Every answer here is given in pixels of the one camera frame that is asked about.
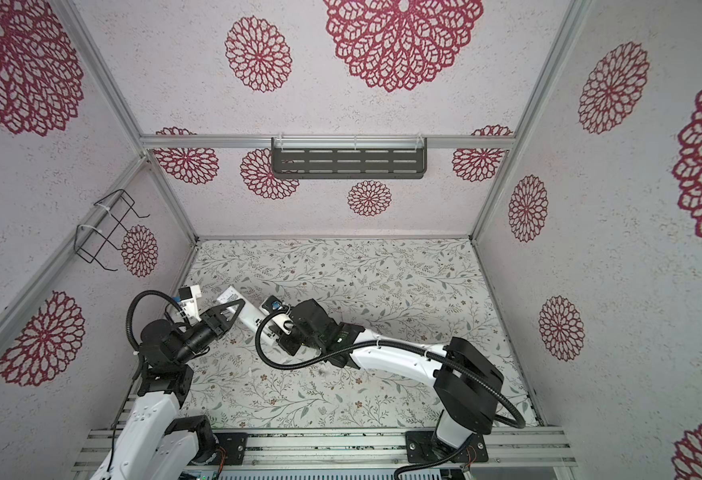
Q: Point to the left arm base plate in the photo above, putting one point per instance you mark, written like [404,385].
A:
[231,449]

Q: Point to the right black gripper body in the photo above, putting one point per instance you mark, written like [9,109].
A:
[293,341]

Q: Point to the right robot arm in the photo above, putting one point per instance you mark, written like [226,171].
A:
[466,383]

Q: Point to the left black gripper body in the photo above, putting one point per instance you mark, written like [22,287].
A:
[197,343]

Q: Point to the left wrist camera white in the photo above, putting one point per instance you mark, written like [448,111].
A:
[188,297]

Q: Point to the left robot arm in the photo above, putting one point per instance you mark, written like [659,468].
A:
[156,441]

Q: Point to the black wire wall rack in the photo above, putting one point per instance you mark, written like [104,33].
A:
[92,237]

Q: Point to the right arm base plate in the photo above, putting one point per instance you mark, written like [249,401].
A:
[422,446]

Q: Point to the aluminium front rail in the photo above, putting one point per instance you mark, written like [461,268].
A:
[293,449]

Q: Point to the white remote control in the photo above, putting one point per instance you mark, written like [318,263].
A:
[252,316]

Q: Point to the dark grey wall shelf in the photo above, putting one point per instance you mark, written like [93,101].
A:
[353,159]

